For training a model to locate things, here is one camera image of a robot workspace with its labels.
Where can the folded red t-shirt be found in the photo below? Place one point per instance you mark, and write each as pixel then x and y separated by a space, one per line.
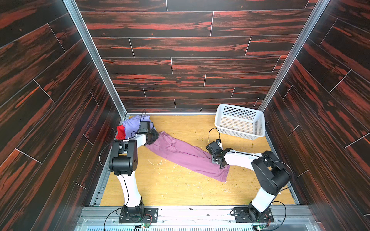
pixel 121 133

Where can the folded lavender t-shirt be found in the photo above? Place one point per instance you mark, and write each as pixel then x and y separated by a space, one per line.
pixel 132 125

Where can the magenta t-shirt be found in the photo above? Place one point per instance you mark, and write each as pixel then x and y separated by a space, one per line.
pixel 188 156

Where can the aluminium right corner post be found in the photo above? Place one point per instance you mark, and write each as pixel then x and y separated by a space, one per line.
pixel 311 22

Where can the aluminium back floor rail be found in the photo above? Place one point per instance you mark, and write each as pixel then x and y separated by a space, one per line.
pixel 173 114

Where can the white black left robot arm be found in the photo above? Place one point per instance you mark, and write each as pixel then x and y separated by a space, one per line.
pixel 124 162

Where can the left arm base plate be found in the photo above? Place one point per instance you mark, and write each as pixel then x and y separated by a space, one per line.
pixel 146 215

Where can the white perforated plastic basket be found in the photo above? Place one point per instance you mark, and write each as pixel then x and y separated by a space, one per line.
pixel 240 121

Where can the aluminium front rail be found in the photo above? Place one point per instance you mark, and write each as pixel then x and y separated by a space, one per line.
pixel 199 218

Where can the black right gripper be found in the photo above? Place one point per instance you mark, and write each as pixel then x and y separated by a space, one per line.
pixel 218 156

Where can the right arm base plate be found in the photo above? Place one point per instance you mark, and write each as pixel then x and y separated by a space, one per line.
pixel 250 215

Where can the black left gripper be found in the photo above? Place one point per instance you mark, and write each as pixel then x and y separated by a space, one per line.
pixel 155 135

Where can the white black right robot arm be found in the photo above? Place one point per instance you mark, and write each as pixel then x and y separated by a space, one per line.
pixel 271 174

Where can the aluminium corner post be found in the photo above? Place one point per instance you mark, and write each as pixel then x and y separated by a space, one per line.
pixel 311 22
pixel 82 29

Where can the aluminium left corner post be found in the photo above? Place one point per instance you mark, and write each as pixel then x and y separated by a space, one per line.
pixel 82 29

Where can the aluminium left floor rail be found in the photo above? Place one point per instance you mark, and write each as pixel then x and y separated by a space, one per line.
pixel 101 176

